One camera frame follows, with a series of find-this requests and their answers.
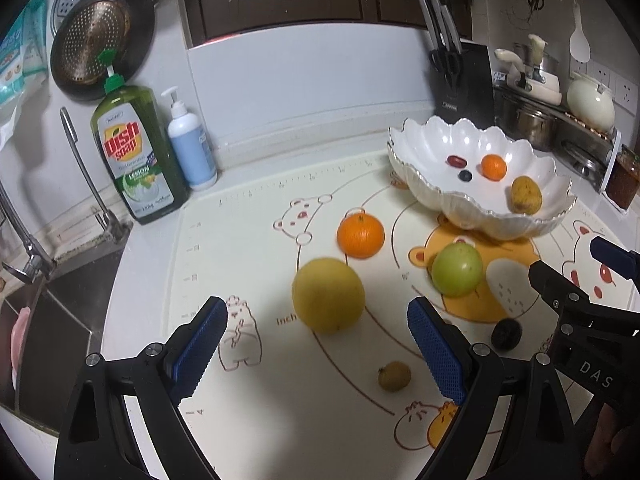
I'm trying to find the cream bear-print silicone mat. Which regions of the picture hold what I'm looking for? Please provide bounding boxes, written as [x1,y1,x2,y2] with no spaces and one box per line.
[166,152,640,480]

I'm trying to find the stainless steel sink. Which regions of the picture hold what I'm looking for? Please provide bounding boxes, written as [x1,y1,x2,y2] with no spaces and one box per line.
[0,250,126,416]

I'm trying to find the white wall outlets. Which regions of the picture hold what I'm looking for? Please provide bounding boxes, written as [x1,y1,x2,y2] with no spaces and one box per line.
[572,60,640,108]

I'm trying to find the black knife block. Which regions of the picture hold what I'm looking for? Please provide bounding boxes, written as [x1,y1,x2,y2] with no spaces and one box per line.
[430,42,496,116]

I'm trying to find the yellow lemon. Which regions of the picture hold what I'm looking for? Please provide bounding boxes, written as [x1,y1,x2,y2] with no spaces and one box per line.
[291,257,366,336]

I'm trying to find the teal tissue pack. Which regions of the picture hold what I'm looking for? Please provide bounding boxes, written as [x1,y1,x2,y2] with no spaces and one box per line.
[25,0,55,86]
[0,20,36,148]

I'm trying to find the black kitchen scissors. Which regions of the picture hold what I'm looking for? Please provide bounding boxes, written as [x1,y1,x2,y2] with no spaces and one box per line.
[431,50,463,90]

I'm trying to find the slim gooseneck faucet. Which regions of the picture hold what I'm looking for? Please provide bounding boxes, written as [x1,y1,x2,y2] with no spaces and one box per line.
[60,106,132,243]

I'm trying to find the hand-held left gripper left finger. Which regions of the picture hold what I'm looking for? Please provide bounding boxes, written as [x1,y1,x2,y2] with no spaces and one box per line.
[52,296,229,480]

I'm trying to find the green dish soap bottle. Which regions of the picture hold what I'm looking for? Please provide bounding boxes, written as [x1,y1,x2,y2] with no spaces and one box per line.
[90,50,191,226]

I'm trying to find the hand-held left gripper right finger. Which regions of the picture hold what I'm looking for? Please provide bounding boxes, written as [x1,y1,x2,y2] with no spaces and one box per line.
[406,296,583,480]

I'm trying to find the steel-handled knife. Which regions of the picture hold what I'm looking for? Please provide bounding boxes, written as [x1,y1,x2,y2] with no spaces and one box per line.
[440,5,463,55]
[430,0,453,53]
[417,0,441,51]

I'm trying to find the orange tangerine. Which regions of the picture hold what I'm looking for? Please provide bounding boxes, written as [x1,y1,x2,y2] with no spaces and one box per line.
[336,212,386,260]
[481,154,507,181]

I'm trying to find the person's right hand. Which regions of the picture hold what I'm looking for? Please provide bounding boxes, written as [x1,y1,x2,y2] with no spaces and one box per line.
[590,402,640,480]

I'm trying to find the white rice paddle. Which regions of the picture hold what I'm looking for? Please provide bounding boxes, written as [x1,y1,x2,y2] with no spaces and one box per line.
[569,2,592,59]

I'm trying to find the yellow-brown mango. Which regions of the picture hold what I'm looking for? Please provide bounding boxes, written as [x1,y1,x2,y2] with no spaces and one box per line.
[510,176,543,215]

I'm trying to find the green apple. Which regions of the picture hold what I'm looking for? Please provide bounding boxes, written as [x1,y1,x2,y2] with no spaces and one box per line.
[431,242,484,297]

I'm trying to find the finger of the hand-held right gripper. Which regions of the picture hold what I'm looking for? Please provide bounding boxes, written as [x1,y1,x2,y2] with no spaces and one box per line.
[590,236,640,281]
[529,259,591,316]

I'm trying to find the brown longan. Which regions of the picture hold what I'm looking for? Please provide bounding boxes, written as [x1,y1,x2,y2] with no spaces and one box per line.
[378,361,412,392]

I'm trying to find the white blue pump bottle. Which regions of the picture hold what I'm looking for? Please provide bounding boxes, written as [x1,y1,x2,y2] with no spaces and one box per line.
[161,86,218,192]

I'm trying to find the steel pan lid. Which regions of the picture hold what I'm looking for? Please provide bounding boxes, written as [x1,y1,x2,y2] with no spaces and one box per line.
[560,140,608,178]

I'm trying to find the stainless steel pot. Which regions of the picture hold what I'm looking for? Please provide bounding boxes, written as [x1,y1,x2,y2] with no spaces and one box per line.
[495,87,556,153]

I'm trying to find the black pan with colander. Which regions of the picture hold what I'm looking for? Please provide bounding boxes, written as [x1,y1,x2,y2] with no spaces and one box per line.
[50,0,156,102]

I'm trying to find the dark purple plum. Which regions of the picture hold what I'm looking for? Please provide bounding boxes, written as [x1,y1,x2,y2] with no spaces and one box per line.
[491,318,523,351]

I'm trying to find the chrome kitchen faucet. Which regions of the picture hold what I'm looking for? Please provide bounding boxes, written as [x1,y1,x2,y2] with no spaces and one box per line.
[0,180,56,283]

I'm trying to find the cream round kettle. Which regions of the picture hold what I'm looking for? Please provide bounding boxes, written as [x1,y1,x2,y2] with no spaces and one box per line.
[566,72,616,132]

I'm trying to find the white scalloped bowl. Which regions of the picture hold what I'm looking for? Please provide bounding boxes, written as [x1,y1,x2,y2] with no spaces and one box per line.
[387,116,578,239]

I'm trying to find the metal countertop shelf rack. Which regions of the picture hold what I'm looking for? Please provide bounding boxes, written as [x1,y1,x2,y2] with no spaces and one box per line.
[495,82,621,196]

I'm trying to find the glass jar with red sauce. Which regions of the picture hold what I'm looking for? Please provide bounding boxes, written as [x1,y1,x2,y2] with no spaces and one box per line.
[605,145,640,212]

